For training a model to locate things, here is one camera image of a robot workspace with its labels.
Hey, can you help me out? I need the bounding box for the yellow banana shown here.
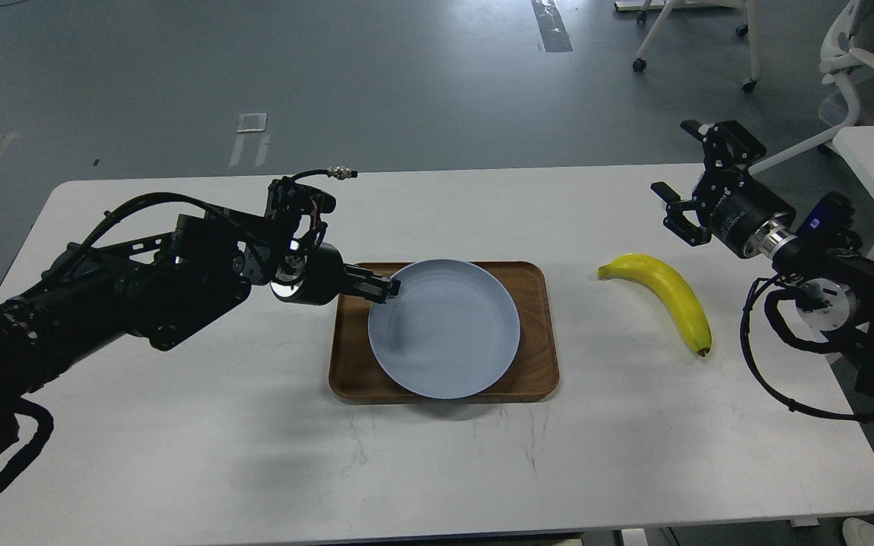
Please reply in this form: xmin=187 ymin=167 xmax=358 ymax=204
xmin=596 ymin=253 xmax=713 ymax=357

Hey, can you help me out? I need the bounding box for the light blue plate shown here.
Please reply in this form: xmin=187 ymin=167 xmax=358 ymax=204
xmin=368 ymin=259 xmax=520 ymax=400

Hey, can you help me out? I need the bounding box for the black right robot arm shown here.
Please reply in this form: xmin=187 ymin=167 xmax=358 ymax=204
xmin=651 ymin=120 xmax=874 ymax=424

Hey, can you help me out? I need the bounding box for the white rolling chair base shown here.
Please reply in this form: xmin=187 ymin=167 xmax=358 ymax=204
xmin=613 ymin=1 xmax=762 ymax=96

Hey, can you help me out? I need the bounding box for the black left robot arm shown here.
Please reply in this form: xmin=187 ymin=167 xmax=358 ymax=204
xmin=0 ymin=167 xmax=401 ymax=494

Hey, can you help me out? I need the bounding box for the white office chair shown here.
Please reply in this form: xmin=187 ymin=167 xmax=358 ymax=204
xmin=750 ymin=1 xmax=874 ymax=175

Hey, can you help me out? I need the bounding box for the brown wooden tray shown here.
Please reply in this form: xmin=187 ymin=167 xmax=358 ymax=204
xmin=327 ymin=262 xmax=559 ymax=403

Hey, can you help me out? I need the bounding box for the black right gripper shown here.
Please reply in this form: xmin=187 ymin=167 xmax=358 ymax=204
xmin=651 ymin=120 xmax=797 ymax=259

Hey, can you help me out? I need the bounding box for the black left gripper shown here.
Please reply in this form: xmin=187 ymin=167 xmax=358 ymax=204
xmin=269 ymin=244 xmax=401 ymax=306

